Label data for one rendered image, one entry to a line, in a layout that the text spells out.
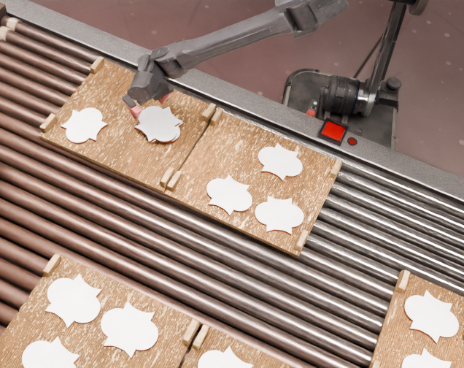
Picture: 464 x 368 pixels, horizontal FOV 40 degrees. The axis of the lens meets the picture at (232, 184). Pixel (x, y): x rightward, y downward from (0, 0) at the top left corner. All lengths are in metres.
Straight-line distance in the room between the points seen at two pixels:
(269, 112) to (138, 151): 0.44
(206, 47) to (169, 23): 1.97
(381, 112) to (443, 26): 1.08
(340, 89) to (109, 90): 1.18
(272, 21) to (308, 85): 1.50
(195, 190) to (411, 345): 0.70
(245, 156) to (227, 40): 0.40
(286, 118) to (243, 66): 1.43
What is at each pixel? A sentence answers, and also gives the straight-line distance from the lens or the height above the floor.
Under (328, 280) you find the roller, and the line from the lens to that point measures 1.72.
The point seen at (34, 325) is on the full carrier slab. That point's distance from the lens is 1.63.
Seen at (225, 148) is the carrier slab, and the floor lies 0.94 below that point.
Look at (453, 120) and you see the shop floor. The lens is 3.48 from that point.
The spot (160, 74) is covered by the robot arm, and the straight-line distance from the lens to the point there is 1.71.
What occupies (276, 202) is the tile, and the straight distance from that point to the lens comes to 1.77.
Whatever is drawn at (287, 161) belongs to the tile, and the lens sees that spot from 1.86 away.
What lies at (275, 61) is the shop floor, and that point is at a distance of 3.45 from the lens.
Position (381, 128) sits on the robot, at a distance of 2.97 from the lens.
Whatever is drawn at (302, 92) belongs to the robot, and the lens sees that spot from 3.00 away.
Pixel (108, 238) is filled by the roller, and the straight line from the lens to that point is 1.72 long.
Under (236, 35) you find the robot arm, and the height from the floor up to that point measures 1.34.
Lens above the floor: 2.43
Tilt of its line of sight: 56 degrees down
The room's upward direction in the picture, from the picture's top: 10 degrees clockwise
